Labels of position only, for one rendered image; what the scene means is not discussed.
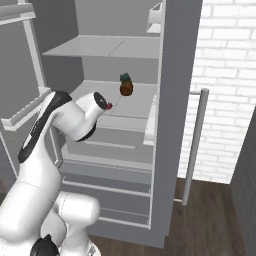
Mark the dark grey counter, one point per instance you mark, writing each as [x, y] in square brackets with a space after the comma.
[245, 186]

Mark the grey fridge door with bins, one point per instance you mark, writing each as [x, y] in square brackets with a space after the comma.
[16, 66]

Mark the red strawberry with green top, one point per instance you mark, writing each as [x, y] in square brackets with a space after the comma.
[126, 88]

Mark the white glass fridge shelf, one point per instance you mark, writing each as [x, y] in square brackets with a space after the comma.
[140, 100]
[100, 46]

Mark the grey freezer drawer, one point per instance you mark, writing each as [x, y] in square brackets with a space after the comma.
[116, 196]

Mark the small red cherry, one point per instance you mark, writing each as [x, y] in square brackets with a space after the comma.
[109, 106]

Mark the grey fridge crisper drawer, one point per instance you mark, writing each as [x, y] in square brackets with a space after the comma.
[126, 146]

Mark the grey fridge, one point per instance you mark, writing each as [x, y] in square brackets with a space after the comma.
[113, 20]

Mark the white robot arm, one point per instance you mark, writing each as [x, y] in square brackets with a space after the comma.
[33, 186]

